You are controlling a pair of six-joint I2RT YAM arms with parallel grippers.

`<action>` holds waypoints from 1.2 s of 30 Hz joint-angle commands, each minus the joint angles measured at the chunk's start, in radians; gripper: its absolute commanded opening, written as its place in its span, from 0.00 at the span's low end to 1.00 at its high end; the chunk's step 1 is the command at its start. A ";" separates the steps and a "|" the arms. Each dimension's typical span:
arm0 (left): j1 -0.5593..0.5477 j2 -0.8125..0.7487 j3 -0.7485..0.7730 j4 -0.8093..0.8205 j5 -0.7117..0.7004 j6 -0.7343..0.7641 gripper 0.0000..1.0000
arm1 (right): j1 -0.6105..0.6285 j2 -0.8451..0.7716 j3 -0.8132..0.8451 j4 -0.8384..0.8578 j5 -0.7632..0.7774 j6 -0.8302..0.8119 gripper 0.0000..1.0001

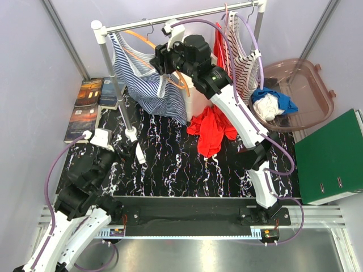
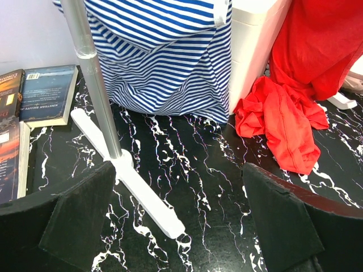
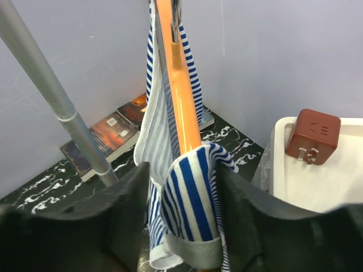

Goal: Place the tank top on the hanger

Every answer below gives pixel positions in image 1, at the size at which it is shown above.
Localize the red garment on table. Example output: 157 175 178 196
187 105 238 158

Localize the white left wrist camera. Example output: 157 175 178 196
82 128 115 152

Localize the green binder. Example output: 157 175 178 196
294 109 362 205

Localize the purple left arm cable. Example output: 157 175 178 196
28 133 119 272

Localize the blue cover book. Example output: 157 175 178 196
98 78 119 110

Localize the black striped tank top hanging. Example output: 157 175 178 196
224 11 261 105

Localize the red tank top hanging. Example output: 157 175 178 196
213 30 230 75

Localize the orange sunset cover book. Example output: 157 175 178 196
74 78 104 107

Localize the orange clothes hanger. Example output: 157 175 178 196
123 18 191 97

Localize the white drawer unit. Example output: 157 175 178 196
181 53 218 122

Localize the blue garment in basket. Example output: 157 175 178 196
251 87 299 115

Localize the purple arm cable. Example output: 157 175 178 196
170 12 305 247
28 133 119 272

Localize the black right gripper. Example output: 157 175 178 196
148 35 196 79

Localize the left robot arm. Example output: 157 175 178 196
14 141 138 271

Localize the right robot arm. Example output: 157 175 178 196
150 35 281 225

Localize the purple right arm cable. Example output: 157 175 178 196
170 12 305 247

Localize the pink plastic basket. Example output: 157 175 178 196
249 58 336 132

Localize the dark sunset cover book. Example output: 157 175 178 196
64 104 102 143

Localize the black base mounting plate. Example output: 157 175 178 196
114 196 291 240

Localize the white garment in basket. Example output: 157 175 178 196
253 94 285 121

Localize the metal clothes rack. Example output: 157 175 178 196
90 0 268 165

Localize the blue striped tank top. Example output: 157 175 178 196
109 33 187 125

